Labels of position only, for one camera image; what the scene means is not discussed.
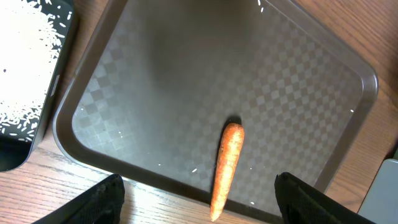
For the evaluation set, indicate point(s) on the dark brown serving tray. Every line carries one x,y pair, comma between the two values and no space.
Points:
159,81

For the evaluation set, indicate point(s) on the grey dishwasher rack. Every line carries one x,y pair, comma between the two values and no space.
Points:
380,203

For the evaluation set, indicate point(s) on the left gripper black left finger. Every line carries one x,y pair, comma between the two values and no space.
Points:
101,204

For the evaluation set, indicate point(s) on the black plastic tray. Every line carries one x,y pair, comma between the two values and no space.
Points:
18,149

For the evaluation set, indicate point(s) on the orange carrot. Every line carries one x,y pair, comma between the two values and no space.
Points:
228,156

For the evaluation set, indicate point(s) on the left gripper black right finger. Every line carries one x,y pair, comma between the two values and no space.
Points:
300,203

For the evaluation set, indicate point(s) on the pile of white rice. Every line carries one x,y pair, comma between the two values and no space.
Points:
21,62

